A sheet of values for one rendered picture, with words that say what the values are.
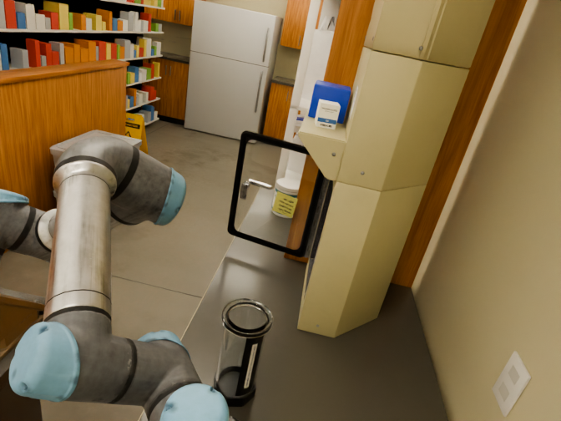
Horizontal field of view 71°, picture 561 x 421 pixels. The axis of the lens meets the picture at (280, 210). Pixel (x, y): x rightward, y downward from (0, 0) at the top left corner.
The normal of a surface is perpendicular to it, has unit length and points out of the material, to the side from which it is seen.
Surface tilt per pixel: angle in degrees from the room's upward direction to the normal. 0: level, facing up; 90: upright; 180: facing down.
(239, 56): 90
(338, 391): 0
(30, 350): 58
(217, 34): 90
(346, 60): 90
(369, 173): 90
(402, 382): 0
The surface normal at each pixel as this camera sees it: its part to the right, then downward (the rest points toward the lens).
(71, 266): 0.06, -0.70
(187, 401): 0.18, -0.89
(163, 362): 0.79, -0.46
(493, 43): -0.14, 0.40
